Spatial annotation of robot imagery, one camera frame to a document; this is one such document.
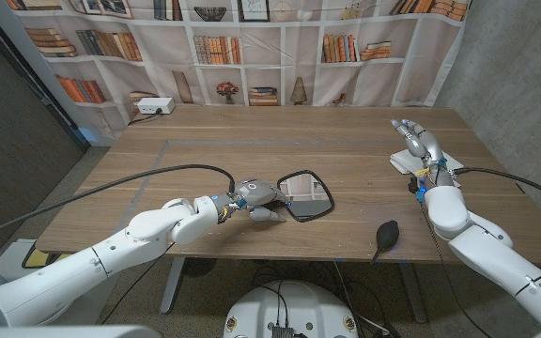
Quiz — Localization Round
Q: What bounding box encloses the yellow black-rimmed object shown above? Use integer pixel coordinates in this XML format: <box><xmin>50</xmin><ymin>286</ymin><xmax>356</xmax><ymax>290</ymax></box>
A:
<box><xmin>22</xmin><ymin>241</ymin><xmax>72</xmax><ymax>269</ymax></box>

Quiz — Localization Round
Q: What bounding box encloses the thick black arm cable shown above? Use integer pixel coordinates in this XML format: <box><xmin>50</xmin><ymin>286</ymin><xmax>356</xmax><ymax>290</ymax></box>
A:
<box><xmin>0</xmin><ymin>163</ymin><xmax>238</xmax><ymax>243</ymax></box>
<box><xmin>453</xmin><ymin>167</ymin><xmax>541</xmax><ymax>211</ymax></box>

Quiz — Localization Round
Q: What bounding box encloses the white cloth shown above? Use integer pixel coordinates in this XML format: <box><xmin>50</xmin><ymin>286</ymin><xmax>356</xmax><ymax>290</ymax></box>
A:
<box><xmin>389</xmin><ymin>148</ymin><xmax>465</xmax><ymax>189</ymax></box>

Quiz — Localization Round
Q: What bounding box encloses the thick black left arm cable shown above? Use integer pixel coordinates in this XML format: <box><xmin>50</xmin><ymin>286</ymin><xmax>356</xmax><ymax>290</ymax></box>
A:
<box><xmin>0</xmin><ymin>163</ymin><xmax>238</xmax><ymax>243</ymax></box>

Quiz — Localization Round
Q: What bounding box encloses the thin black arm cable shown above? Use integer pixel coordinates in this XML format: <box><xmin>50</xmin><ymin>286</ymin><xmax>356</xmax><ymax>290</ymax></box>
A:
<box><xmin>419</xmin><ymin>201</ymin><xmax>492</xmax><ymax>338</ymax></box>
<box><xmin>100</xmin><ymin>241</ymin><xmax>177</xmax><ymax>325</ymax></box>

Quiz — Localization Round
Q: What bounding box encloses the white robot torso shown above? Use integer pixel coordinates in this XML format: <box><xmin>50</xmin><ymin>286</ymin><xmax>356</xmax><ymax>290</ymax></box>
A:
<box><xmin>223</xmin><ymin>280</ymin><xmax>360</xmax><ymax>338</ymax></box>

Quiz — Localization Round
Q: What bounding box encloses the white power strip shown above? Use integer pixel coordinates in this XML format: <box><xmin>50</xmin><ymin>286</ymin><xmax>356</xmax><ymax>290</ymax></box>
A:
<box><xmin>136</xmin><ymin>97</ymin><xmax>177</xmax><ymax>115</ymax></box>

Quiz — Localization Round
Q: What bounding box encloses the dark perforated wall panel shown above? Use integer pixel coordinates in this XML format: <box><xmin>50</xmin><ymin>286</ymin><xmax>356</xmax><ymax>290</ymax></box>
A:
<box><xmin>0</xmin><ymin>4</ymin><xmax>89</xmax><ymax>245</ymax></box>

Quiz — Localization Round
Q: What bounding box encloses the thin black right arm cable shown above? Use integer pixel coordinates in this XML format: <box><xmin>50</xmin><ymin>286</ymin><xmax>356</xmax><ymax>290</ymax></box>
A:
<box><xmin>419</xmin><ymin>201</ymin><xmax>492</xmax><ymax>338</ymax></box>

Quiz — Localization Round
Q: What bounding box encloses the white robot body edge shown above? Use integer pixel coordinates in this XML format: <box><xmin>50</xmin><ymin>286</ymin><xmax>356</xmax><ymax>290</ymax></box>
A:
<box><xmin>0</xmin><ymin>325</ymin><xmax>163</xmax><ymax>338</ymax></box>

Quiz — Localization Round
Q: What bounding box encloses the black rubber air blower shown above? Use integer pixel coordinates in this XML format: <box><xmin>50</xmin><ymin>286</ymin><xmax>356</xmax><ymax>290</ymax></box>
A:
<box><xmin>370</xmin><ymin>220</ymin><xmax>400</xmax><ymax>265</ymax></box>

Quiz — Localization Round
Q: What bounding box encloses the black round floor object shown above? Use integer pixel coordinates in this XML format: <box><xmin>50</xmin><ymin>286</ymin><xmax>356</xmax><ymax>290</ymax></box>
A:
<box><xmin>183</xmin><ymin>256</ymin><xmax>218</xmax><ymax>278</ymax></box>

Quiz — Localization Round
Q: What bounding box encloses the black floor cable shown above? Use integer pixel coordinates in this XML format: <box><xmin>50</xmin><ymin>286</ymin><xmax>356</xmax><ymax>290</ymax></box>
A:
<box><xmin>333</xmin><ymin>260</ymin><xmax>396</xmax><ymax>338</ymax></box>

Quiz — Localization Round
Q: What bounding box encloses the grey table leg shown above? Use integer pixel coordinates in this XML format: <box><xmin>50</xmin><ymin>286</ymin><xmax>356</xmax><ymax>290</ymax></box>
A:
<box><xmin>160</xmin><ymin>256</ymin><xmax>187</xmax><ymax>315</ymax></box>
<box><xmin>397</xmin><ymin>262</ymin><xmax>429</xmax><ymax>324</ymax></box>

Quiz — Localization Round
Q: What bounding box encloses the printed bookshelf backdrop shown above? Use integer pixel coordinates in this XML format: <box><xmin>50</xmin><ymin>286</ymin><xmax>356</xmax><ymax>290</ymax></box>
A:
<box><xmin>5</xmin><ymin>0</ymin><xmax>471</xmax><ymax>142</ymax></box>

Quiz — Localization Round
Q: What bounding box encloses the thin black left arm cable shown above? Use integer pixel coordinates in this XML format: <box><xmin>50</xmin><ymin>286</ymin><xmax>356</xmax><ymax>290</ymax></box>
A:
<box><xmin>100</xmin><ymin>241</ymin><xmax>177</xmax><ymax>325</ymax></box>

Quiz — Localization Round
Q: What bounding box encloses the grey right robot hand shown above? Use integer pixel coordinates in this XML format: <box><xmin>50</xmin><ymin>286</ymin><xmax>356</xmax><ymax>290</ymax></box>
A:
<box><xmin>390</xmin><ymin>118</ymin><xmax>456</xmax><ymax>189</ymax></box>

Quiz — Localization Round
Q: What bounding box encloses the black power strip cable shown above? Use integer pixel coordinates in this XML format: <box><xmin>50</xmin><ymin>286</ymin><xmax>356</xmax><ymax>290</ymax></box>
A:
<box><xmin>128</xmin><ymin>108</ymin><xmax>163</xmax><ymax>126</ymax></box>

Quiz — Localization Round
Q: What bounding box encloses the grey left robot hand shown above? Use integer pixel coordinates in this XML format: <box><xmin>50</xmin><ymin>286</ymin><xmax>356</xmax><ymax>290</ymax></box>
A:
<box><xmin>225</xmin><ymin>177</ymin><xmax>291</xmax><ymax>223</ymax></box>

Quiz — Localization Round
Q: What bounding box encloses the black-framed mirror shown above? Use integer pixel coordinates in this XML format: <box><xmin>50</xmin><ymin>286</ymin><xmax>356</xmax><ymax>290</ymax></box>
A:
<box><xmin>276</xmin><ymin>169</ymin><xmax>335</xmax><ymax>223</ymax></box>

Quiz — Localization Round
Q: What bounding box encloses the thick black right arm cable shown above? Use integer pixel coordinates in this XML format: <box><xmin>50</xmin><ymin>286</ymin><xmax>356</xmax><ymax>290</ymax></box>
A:
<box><xmin>453</xmin><ymin>167</ymin><xmax>541</xmax><ymax>211</ymax></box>

